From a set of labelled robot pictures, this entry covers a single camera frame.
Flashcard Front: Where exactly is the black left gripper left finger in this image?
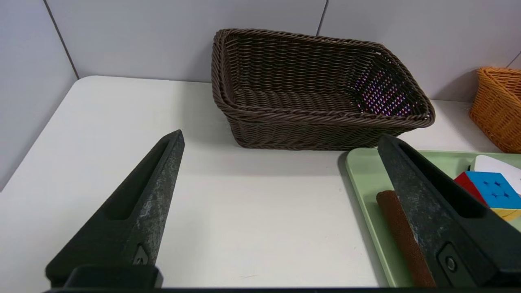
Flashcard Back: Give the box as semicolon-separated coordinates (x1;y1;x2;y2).
45;129;186;287

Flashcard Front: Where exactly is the light green plastic tray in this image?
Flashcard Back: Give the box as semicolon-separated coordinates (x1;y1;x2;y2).
345;148;521;288

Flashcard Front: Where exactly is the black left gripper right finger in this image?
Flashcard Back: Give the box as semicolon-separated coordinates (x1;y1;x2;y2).
377;133;521;287

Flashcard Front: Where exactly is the colourful puzzle cube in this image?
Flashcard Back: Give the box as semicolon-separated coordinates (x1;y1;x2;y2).
453;171;521;222

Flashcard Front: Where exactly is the brown towel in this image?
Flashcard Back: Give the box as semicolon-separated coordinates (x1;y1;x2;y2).
376;190;437;288

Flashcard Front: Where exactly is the orange wicker basket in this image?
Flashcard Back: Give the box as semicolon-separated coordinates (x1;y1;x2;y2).
469;67;521;154

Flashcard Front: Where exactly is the white board eraser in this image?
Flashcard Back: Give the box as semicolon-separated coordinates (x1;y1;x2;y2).
472;155;521;196

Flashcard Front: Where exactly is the dark brown wicker basket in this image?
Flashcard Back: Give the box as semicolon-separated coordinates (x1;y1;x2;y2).
211;28;436;151

